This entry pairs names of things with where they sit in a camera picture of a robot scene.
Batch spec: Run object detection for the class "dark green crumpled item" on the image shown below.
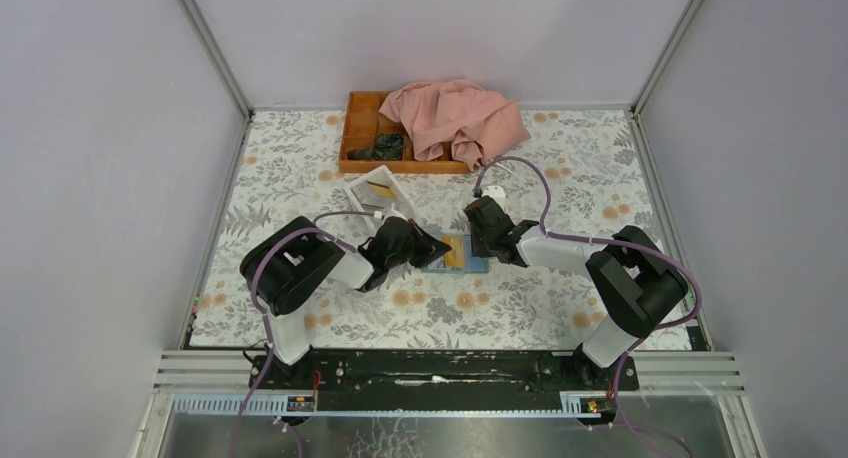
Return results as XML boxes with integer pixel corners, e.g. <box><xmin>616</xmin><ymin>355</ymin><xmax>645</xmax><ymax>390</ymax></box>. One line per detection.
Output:
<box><xmin>346</xmin><ymin>133</ymin><xmax>405</xmax><ymax>161</ymax></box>

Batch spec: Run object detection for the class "gold VIP credit card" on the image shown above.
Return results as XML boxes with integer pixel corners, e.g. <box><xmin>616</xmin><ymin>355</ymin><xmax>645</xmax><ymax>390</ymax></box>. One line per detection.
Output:
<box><xmin>442</xmin><ymin>235</ymin><xmax>465</xmax><ymax>270</ymax></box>

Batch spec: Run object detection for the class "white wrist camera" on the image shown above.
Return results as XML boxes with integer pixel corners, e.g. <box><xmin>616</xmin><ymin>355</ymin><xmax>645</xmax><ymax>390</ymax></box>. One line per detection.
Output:
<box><xmin>372</xmin><ymin>206</ymin><xmax>408</xmax><ymax>222</ymax></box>
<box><xmin>473</xmin><ymin>185</ymin><xmax>507</xmax><ymax>209</ymax></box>

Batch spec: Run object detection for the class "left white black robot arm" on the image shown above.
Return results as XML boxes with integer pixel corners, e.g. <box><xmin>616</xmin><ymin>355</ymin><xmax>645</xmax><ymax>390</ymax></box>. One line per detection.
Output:
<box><xmin>239</xmin><ymin>215</ymin><xmax>452</xmax><ymax>389</ymax></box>

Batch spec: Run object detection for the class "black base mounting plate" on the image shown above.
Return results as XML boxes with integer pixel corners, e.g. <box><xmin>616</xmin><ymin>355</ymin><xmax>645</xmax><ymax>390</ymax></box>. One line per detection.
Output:
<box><xmin>245</xmin><ymin>348</ymin><xmax>640</xmax><ymax>410</ymax></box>

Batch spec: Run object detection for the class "white plastic card box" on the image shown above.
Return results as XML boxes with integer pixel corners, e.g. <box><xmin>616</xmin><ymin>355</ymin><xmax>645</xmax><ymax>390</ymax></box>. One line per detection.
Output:
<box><xmin>343</xmin><ymin>165</ymin><xmax>423</xmax><ymax>232</ymax></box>

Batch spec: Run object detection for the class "pink cloth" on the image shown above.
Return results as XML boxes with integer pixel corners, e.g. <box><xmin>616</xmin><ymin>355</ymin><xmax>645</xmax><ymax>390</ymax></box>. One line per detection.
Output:
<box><xmin>379</xmin><ymin>79</ymin><xmax>530</xmax><ymax>171</ymax></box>

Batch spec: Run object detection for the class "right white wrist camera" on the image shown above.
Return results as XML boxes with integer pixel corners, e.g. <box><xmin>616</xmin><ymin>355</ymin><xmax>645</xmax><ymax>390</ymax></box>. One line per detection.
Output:
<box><xmin>473</xmin><ymin>185</ymin><xmax>507</xmax><ymax>209</ymax></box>

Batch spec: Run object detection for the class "green card holder wallet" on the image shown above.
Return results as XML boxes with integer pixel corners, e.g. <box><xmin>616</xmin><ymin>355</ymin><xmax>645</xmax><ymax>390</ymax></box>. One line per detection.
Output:
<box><xmin>423</xmin><ymin>234</ymin><xmax>489</xmax><ymax>274</ymax></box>

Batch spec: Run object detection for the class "wooden compartment tray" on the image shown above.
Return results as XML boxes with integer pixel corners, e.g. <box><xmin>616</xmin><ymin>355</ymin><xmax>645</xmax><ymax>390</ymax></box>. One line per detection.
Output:
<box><xmin>337</xmin><ymin>91</ymin><xmax>470</xmax><ymax>174</ymax></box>

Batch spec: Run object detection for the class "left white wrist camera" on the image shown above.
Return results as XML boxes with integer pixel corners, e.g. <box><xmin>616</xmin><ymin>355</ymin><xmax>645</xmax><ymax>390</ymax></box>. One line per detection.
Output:
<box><xmin>372</xmin><ymin>206</ymin><xmax>408</xmax><ymax>222</ymax></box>

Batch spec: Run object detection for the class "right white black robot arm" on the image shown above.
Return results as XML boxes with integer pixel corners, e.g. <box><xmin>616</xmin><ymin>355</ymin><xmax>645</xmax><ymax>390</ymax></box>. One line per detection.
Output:
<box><xmin>464</xmin><ymin>196</ymin><xmax>690</xmax><ymax>390</ymax></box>

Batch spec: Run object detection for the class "white slotted cable duct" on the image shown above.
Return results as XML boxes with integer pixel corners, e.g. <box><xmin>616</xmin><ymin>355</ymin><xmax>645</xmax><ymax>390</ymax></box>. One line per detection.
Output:
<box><xmin>172</xmin><ymin>393</ymin><xmax>602</xmax><ymax>419</ymax></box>

